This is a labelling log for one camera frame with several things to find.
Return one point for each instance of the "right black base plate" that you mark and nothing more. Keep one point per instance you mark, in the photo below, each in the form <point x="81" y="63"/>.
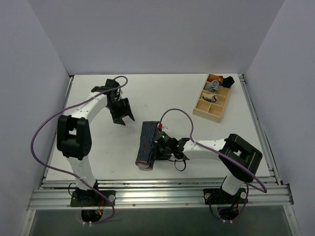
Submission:
<point x="216" y="196"/>

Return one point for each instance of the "grey rolled garment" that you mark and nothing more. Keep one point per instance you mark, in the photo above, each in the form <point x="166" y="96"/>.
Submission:
<point x="212" y="86"/>

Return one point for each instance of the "orange rolled garment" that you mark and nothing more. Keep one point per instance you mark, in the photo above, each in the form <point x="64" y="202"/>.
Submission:
<point x="220" y="79"/>

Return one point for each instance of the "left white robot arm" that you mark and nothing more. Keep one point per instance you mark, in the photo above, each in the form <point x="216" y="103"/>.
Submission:
<point x="74" y="138"/>

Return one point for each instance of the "beige rolled garment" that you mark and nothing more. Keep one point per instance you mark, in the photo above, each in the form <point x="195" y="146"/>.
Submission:
<point x="209" y="97"/>

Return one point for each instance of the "black rolled garment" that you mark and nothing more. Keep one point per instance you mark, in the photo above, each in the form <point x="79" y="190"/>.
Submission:
<point x="228" y="82"/>

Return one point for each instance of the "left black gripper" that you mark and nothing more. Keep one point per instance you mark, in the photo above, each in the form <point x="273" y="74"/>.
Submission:
<point x="121" y="112"/>

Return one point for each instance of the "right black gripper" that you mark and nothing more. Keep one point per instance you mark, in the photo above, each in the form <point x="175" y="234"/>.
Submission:
<point x="158" y="149"/>

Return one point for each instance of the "aluminium rail frame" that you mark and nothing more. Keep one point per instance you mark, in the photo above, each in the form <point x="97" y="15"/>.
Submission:
<point x="146" y="194"/>

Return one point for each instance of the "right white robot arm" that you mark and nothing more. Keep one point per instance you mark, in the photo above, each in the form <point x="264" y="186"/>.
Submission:
<point x="240" y="157"/>

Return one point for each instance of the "wooden compartment tray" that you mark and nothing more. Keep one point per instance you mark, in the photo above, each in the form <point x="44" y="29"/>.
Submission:
<point x="212" y="111"/>

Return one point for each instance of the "navy striped underwear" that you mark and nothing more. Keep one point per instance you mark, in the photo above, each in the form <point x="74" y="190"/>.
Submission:
<point x="144" y="160"/>

